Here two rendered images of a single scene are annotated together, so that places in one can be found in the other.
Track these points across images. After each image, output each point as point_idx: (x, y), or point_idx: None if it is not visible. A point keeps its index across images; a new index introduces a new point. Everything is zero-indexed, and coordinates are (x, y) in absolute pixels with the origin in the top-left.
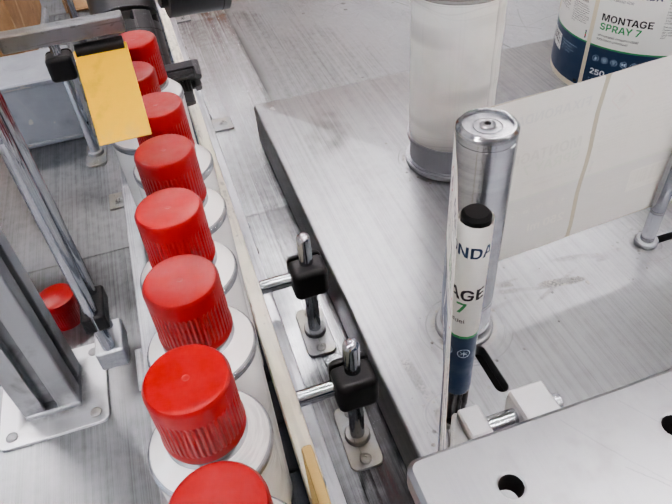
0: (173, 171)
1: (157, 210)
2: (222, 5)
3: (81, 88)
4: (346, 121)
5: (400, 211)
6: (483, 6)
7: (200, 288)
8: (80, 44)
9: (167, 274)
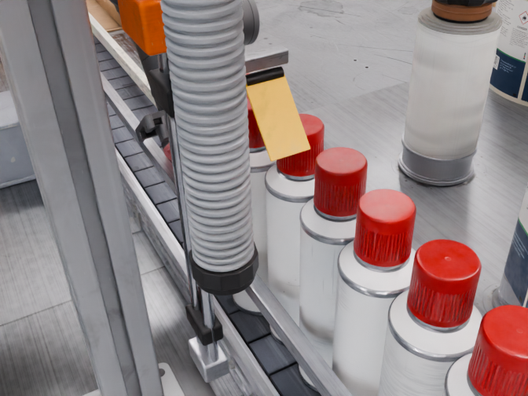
0: (359, 177)
1: (380, 207)
2: (248, 41)
3: (146, 119)
4: (331, 140)
5: (416, 214)
6: (489, 34)
7: (472, 263)
8: (251, 75)
9: (434, 255)
